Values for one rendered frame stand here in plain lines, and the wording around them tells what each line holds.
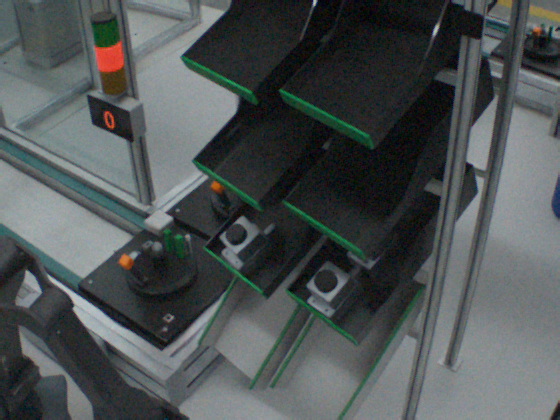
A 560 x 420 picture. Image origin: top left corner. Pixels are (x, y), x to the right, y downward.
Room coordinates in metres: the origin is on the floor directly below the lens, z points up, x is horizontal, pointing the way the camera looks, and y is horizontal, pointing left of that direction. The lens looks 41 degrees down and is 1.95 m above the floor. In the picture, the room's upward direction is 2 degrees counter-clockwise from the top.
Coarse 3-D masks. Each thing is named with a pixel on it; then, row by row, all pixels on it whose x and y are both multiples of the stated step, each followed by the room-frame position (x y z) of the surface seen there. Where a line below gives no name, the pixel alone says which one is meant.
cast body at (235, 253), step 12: (228, 228) 0.75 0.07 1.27; (240, 228) 0.75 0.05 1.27; (252, 228) 0.75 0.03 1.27; (276, 228) 0.78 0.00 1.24; (228, 240) 0.74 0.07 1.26; (240, 240) 0.73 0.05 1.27; (252, 240) 0.74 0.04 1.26; (264, 240) 0.75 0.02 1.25; (228, 252) 0.76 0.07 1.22; (240, 252) 0.73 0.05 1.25; (252, 252) 0.74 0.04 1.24; (264, 252) 0.75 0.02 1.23; (240, 264) 0.73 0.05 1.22; (252, 264) 0.74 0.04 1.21
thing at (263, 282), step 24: (288, 192) 0.85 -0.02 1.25; (240, 216) 0.83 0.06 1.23; (264, 216) 0.82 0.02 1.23; (288, 216) 0.81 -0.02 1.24; (216, 240) 0.80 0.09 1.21; (288, 240) 0.77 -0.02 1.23; (312, 240) 0.75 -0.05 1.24; (264, 264) 0.75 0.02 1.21; (288, 264) 0.72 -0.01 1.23; (264, 288) 0.69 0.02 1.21
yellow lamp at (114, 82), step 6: (102, 72) 1.16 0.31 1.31; (108, 72) 1.15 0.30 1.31; (114, 72) 1.15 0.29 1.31; (120, 72) 1.16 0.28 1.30; (102, 78) 1.16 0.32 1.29; (108, 78) 1.15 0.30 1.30; (114, 78) 1.15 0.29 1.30; (120, 78) 1.16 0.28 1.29; (102, 84) 1.16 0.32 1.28; (108, 84) 1.15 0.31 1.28; (114, 84) 1.15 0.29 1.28; (120, 84) 1.16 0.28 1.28; (126, 84) 1.17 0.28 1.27; (102, 90) 1.16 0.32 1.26; (108, 90) 1.15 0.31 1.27; (114, 90) 1.15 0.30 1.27; (120, 90) 1.16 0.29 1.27
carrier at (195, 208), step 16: (192, 192) 1.21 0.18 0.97; (208, 192) 1.21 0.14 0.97; (176, 208) 1.16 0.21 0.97; (192, 208) 1.16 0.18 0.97; (208, 208) 1.15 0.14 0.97; (224, 208) 1.12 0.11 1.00; (176, 224) 1.13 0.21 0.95; (192, 224) 1.11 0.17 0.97; (208, 224) 1.10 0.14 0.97; (208, 240) 1.07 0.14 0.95
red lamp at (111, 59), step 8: (96, 48) 1.16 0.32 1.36; (112, 48) 1.16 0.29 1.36; (120, 48) 1.17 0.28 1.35; (96, 56) 1.16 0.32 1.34; (104, 56) 1.15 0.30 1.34; (112, 56) 1.15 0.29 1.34; (120, 56) 1.17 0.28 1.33; (104, 64) 1.15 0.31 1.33; (112, 64) 1.15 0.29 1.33; (120, 64) 1.16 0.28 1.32
